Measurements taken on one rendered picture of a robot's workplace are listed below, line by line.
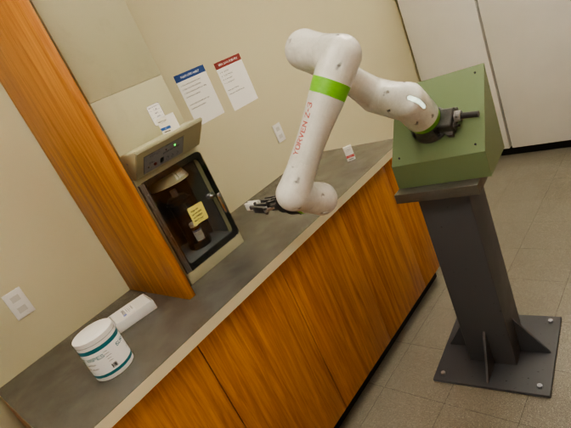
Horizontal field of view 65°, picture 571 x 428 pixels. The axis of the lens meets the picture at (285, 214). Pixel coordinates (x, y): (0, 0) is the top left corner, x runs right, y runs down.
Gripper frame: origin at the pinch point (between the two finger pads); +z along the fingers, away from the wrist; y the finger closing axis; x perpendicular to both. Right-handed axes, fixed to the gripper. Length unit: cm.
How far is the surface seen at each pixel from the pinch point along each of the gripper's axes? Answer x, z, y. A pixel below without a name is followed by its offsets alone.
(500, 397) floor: 114, -57, -31
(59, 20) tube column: -84, 22, 23
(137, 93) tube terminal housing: -54, 23, 9
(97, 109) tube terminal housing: -54, 23, 26
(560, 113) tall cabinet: 79, -36, -285
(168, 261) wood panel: 2.8, 14.4, 34.7
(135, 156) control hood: -35.3, 12.4, 27.4
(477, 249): 51, -57, -48
